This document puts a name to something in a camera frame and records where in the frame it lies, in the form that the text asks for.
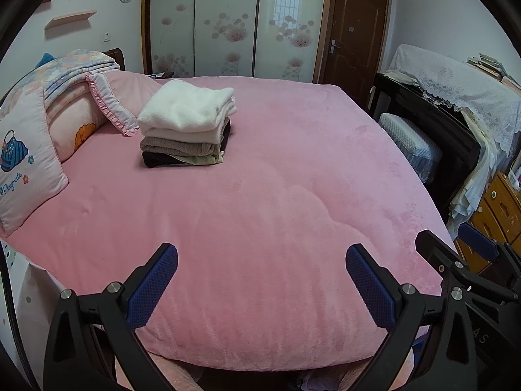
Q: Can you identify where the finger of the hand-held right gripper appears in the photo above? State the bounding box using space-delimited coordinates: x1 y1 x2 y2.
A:
415 230 473 291
458 223 521 299

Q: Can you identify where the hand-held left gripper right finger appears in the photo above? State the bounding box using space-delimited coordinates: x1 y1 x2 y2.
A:
345 243 479 391

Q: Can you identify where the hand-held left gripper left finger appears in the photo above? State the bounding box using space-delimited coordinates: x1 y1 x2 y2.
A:
43 242 180 391

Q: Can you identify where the white fuzzy cardigan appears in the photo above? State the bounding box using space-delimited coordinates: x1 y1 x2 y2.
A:
136 79 237 145

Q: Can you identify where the wooden drawer cabinet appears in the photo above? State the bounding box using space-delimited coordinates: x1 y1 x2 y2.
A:
454 171 521 275

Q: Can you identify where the cream hanging cloth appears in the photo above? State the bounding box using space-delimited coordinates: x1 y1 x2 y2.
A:
448 110 509 224

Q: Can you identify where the stool with white cover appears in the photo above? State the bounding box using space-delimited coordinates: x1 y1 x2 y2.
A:
378 113 444 184

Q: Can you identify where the dark folded garment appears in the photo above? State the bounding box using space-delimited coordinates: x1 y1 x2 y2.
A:
142 120 232 168

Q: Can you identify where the pink fleece bed blanket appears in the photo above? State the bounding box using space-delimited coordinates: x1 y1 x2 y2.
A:
0 71 457 371

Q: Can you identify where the white dotted bed sheet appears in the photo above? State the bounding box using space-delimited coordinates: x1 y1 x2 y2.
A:
0 240 53 391

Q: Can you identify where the pale yellow folded garment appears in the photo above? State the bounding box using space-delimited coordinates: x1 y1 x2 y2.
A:
171 152 225 167

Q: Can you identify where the beige folded sweater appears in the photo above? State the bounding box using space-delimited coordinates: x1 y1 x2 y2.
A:
140 136 222 157

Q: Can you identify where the black piano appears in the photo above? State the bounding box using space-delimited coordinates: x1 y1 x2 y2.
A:
372 72 483 212

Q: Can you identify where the white lace cover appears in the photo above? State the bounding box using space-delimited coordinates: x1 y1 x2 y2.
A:
385 43 521 151

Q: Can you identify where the pink embroidered pillow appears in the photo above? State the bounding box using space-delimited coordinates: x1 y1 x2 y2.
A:
0 90 70 237

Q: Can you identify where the stack of books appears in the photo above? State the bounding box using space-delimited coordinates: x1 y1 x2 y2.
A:
466 52 521 90

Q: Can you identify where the pink pillow with orange print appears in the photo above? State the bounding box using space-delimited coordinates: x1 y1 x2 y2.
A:
46 94 108 161

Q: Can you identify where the pink ruffled pillow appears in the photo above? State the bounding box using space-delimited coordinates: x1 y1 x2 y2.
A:
85 71 172 137

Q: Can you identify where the dark wooden headboard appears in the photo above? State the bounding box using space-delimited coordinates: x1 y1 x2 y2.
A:
102 48 127 72

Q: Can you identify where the floral folded quilt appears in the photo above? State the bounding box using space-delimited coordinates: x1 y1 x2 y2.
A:
8 50 120 109

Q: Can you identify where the brown wooden door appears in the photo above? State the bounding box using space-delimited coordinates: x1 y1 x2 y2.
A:
319 0 389 109

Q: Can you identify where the floral sliding door wardrobe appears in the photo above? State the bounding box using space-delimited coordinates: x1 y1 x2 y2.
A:
140 0 332 84

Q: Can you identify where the wooden wall shelf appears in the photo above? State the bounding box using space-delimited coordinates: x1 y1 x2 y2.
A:
44 9 97 30

